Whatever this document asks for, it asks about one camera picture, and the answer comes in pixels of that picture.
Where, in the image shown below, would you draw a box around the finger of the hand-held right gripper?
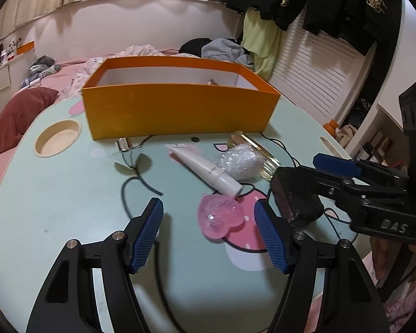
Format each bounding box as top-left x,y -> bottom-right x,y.
313,153 -> 408,190
275,166 -> 371,216

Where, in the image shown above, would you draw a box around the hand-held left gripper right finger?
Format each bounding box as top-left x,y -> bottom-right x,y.
254,199 -> 390,333

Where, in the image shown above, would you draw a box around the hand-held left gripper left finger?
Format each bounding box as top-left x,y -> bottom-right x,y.
26,197 -> 164,333

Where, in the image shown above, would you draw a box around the brown carton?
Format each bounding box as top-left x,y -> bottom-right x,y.
270,166 -> 324,230

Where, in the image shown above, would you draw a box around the pink clear heart case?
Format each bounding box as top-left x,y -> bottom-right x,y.
198,194 -> 245,243

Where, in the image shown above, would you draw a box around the white cosmetic tube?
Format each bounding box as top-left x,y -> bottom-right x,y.
166,143 -> 244,198

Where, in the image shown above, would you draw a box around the orange cardboard box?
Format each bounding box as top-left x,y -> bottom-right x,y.
81,55 -> 281,141

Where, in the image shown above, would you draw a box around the beige cloth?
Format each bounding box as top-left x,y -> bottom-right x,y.
336,124 -> 358,143

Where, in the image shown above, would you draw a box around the gold capped glass bottle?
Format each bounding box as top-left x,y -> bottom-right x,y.
226,131 -> 281,181

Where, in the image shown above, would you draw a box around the clear bubble wrap bundle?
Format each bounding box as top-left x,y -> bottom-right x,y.
219,144 -> 264,181

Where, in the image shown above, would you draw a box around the clear item with silver cap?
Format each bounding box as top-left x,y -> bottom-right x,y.
109,137 -> 146,167

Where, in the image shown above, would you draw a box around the white louvered doors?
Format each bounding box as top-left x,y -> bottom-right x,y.
268,24 -> 377,125

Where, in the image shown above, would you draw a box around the yellow-green hanging garment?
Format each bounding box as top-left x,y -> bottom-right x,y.
241,7 -> 283,80

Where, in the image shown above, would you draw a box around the grey hoodie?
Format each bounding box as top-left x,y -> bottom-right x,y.
201,38 -> 255,72

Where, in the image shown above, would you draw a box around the pink floral quilt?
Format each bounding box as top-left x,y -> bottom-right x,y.
57,44 -> 181,99

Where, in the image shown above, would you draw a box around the dark red pillow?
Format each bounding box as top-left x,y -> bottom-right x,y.
0,87 -> 60,155

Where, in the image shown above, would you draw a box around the black cloth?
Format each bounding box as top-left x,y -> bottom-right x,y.
178,37 -> 217,56

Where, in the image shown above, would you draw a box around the grey striped cloth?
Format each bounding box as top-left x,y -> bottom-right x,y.
28,55 -> 61,77

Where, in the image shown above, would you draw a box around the pink padded headboard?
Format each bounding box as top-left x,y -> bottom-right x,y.
0,0 -> 245,66

